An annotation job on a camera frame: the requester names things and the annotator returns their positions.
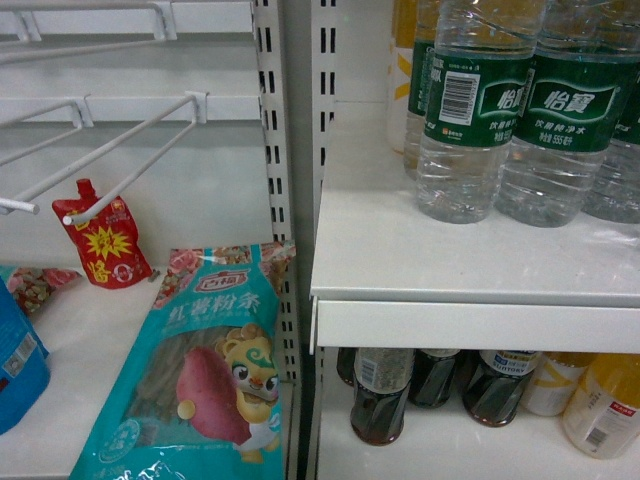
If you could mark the clear water bottle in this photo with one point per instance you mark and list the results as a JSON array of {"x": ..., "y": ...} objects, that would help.
[
  {"x": 580, "y": 78},
  {"x": 614, "y": 195},
  {"x": 483, "y": 51}
]

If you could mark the white upper shelf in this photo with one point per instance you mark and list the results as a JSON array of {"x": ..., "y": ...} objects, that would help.
[{"x": 386, "y": 275}]

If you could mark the white slotted shelf upright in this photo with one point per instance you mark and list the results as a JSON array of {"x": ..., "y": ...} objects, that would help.
[{"x": 296, "y": 45}]

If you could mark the teal sweet potato noodle bag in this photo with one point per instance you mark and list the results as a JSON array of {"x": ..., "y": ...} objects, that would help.
[{"x": 198, "y": 396}]

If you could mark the red sauce pouch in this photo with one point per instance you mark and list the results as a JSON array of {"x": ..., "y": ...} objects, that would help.
[{"x": 107, "y": 247}]

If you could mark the dark suntory tea bottle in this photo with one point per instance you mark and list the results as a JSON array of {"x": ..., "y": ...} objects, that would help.
[{"x": 497, "y": 383}]

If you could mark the yellow juice bottle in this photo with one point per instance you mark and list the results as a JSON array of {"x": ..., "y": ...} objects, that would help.
[
  {"x": 602, "y": 417},
  {"x": 554, "y": 381}
]

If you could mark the blue package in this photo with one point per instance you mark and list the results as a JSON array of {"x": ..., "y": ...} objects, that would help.
[{"x": 24, "y": 371}]

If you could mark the white wire display hook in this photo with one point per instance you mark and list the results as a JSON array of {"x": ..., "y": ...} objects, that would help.
[
  {"x": 75, "y": 107},
  {"x": 121, "y": 161}
]

